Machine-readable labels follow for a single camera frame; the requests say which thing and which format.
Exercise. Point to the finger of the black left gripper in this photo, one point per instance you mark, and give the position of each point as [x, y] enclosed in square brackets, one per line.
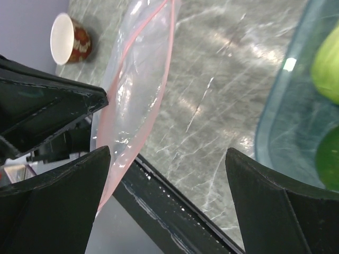
[36, 107]

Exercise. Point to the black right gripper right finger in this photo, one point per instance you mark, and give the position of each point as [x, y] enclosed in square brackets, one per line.
[278, 214]

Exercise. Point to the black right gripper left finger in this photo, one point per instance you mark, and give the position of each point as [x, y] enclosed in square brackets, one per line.
[54, 212]

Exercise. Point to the dark green avocado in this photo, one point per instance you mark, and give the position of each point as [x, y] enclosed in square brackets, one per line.
[326, 160]

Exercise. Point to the clear zip top bag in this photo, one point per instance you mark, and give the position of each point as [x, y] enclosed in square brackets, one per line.
[134, 81]

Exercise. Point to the large green cabbage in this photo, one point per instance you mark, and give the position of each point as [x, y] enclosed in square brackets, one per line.
[324, 70]

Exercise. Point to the teal plastic tray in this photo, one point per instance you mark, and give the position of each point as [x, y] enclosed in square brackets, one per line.
[296, 117]

